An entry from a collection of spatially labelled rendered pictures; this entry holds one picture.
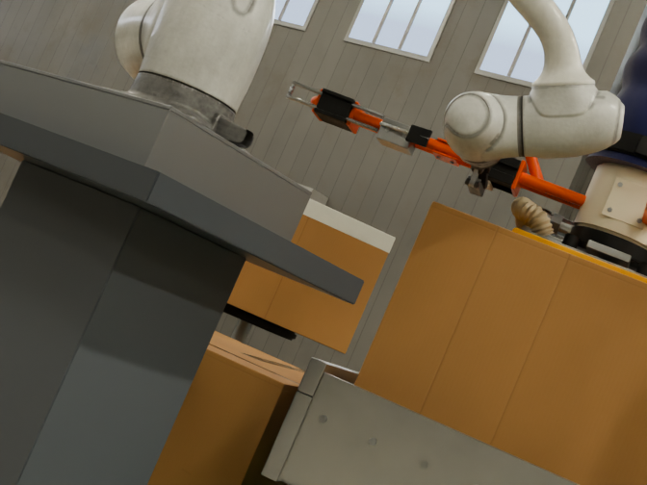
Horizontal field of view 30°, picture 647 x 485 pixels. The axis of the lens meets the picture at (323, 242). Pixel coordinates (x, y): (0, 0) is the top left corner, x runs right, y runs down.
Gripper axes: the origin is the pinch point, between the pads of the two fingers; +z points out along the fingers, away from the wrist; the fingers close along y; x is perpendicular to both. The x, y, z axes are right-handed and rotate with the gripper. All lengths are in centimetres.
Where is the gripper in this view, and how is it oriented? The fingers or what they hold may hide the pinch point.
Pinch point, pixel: (491, 167)
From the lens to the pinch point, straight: 236.1
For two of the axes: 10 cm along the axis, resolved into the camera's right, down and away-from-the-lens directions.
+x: 8.9, 3.7, -2.6
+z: 2.2, 1.5, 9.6
